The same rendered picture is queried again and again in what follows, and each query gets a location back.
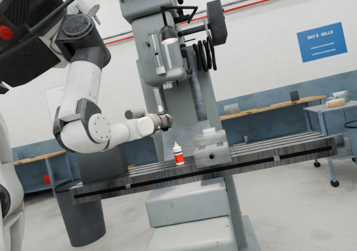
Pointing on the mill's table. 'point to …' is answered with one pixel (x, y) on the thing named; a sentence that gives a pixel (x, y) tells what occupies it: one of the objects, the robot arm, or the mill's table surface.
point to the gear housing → (147, 2)
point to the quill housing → (139, 35)
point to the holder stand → (102, 164)
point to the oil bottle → (178, 154)
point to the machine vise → (221, 148)
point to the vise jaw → (210, 139)
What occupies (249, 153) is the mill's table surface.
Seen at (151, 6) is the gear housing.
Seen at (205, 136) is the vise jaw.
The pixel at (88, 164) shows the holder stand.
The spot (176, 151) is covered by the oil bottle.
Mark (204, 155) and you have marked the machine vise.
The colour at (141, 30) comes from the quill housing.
